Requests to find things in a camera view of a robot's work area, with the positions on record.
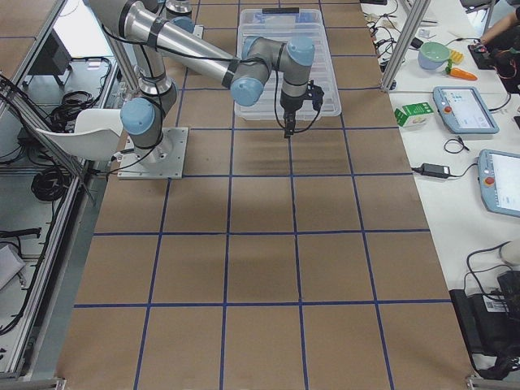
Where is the black power adapter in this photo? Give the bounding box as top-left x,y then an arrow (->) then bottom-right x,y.
421,163 -> 451,179

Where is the green bowl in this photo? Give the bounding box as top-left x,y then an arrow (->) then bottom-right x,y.
418,41 -> 450,70

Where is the aluminium frame post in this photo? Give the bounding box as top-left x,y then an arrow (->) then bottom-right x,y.
380,0 -> 431,93

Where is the white chair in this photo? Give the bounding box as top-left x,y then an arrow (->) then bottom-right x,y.
36,109 -> 123,161

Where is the clear plastic box lid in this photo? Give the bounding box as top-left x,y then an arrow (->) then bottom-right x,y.
234,22 -> 341,122

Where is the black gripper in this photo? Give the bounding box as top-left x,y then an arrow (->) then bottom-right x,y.
280,90 -> 306,139

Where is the toy carrot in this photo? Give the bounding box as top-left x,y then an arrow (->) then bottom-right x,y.
445,67 -> 478,81

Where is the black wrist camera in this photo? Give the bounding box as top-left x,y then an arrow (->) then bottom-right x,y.
306,80 -> 324,111

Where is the green white carton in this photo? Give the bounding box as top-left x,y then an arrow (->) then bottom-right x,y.
394,102 -> 434,128

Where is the black box latch handle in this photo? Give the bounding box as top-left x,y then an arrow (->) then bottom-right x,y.
262,7 -> 300,15

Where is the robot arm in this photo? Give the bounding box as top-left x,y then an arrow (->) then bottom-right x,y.
90,0 -> 323,137
158,0 -> 195,33

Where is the blue teach pendant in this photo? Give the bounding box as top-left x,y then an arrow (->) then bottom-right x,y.
477,149 -> 519,217
432,86 -> 500,135

